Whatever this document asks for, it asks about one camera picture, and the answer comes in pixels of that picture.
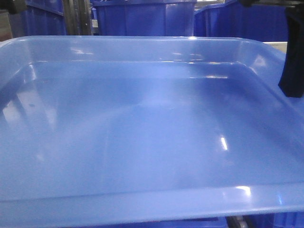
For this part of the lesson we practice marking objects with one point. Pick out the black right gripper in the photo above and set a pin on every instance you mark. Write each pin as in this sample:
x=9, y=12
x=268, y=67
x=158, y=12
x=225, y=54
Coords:
x=292, y=79

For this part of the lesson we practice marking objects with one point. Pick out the blue plastic tray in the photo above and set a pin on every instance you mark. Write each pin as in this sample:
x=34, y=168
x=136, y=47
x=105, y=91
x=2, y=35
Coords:
x=108, y=130

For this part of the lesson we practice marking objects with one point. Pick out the perforated steel shelf upright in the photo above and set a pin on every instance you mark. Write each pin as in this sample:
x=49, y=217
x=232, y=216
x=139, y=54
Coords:
x=77, y=15

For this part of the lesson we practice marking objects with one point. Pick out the upper right blue bin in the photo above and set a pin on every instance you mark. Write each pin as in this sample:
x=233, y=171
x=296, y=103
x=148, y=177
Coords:
x=231, y=19

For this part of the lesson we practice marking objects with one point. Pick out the front blue bin with items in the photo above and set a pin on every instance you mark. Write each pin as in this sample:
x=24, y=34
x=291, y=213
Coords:
x=217, y=222

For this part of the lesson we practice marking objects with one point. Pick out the upper middle blue bin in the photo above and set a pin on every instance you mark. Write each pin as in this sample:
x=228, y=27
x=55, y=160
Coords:
x=145, y=17

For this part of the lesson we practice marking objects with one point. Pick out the upper left blue bin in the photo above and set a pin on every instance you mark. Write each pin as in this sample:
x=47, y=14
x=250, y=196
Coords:
x=43, y=17

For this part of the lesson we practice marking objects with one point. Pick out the roller conveyor rail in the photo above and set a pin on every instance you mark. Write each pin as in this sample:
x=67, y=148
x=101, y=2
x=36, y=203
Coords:
x=239, y=222

